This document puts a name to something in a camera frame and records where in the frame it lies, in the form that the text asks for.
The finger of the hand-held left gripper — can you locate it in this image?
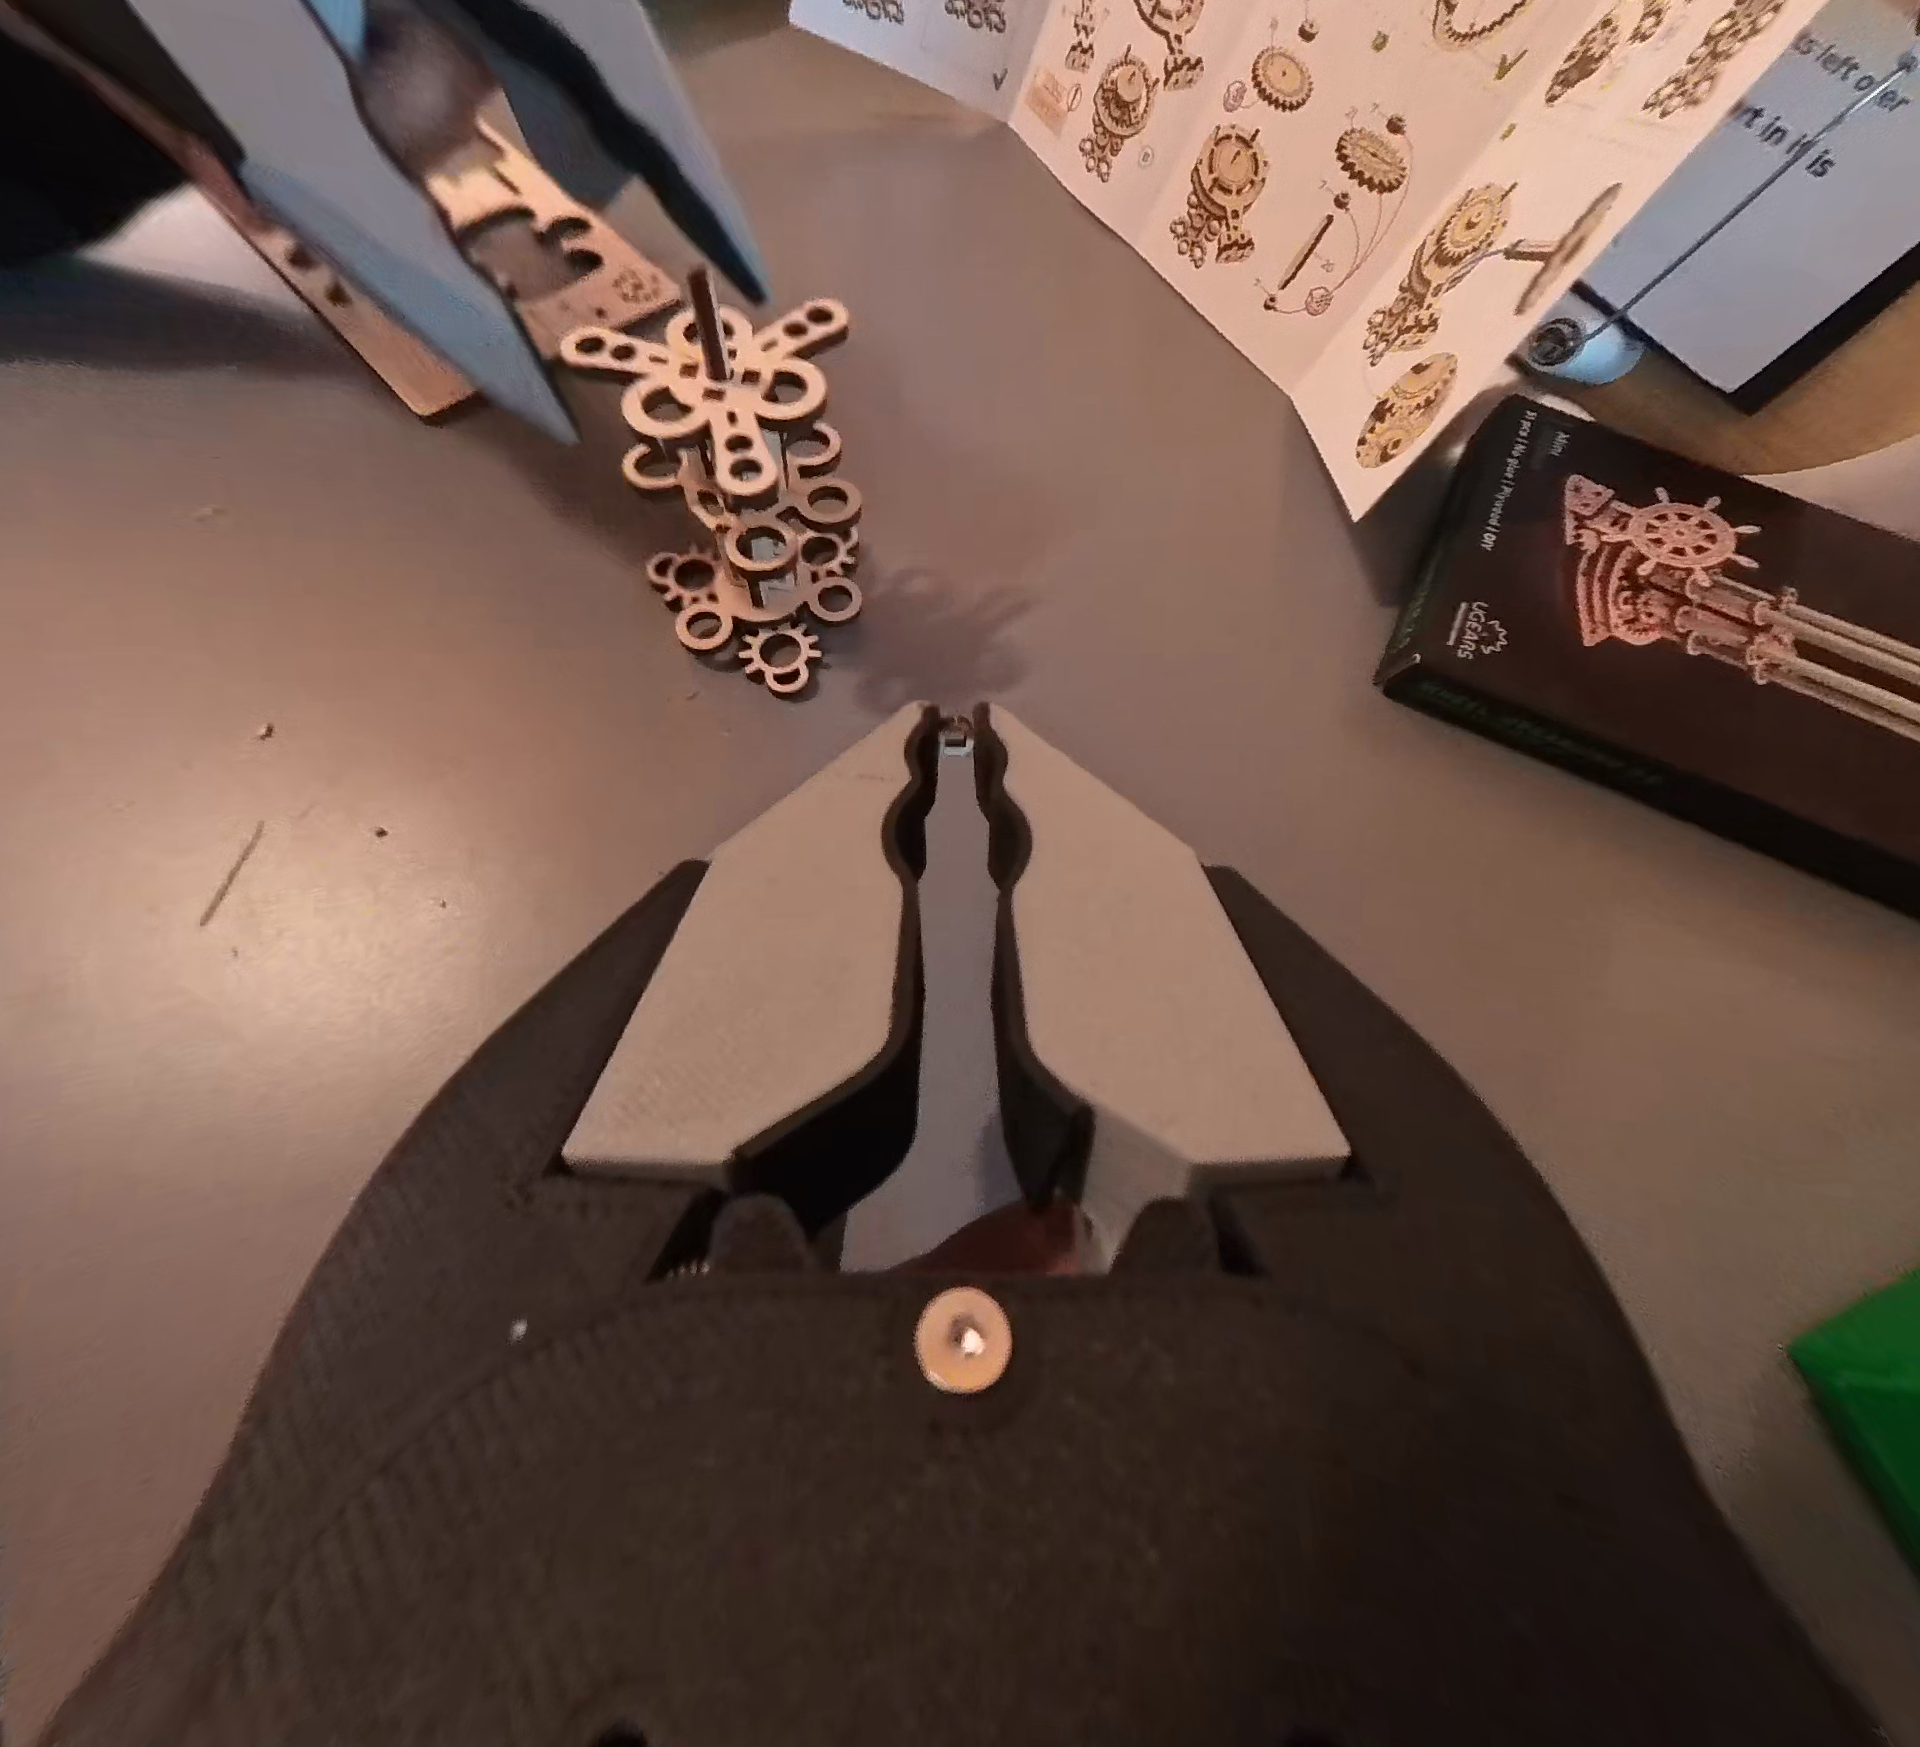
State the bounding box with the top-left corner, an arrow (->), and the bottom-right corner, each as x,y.
361,0 -> 772,303
42,0 -> 582,447

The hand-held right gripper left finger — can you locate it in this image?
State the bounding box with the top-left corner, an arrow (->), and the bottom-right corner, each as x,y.
562,701 -> 929,1193

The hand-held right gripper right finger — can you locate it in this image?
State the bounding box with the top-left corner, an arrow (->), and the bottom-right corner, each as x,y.
974,701 -> 1356,1271

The laser-cut wooden part sheet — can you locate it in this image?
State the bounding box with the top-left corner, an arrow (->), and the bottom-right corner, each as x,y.
0,0 -> 686,423

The wooden model assembly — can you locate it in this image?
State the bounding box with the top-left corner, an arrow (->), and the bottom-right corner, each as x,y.
558,267 -> 870,703

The black model kit box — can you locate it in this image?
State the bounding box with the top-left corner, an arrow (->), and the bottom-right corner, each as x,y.
1375,393 -> 1920,911

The thin wooden splinter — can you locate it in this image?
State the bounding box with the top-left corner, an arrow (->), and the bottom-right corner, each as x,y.
199,817 -> 271,929

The folded instruction leaflet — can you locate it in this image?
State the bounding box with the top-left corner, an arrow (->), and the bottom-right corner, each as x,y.
788,0 -> 1920,523

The green plastic block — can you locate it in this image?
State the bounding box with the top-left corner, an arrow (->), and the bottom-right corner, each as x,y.
1786,1267 -> 1920,1541

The round wooden board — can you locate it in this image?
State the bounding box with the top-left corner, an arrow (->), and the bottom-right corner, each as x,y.
1591,343 -> 1920,477

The black framed display screen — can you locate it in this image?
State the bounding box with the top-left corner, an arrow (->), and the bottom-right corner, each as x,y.
1574,0 -> 1920,413

